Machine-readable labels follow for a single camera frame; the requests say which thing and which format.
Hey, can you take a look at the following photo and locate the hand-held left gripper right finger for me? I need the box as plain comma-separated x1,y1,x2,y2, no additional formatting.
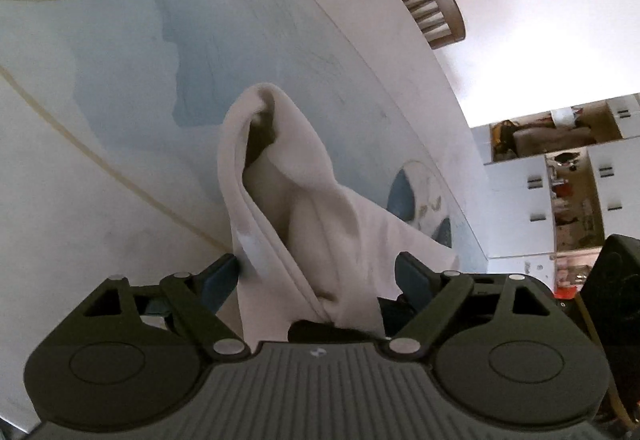
387,250,557,362

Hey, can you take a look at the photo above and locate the white open shelf cabinet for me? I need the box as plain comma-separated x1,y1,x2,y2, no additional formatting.
470,93,640,292

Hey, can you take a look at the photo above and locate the white sweatshirt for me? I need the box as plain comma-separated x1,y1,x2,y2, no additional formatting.
217,83,461,340

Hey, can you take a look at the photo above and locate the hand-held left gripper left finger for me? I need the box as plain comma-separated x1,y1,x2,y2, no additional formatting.
81,253,251,361

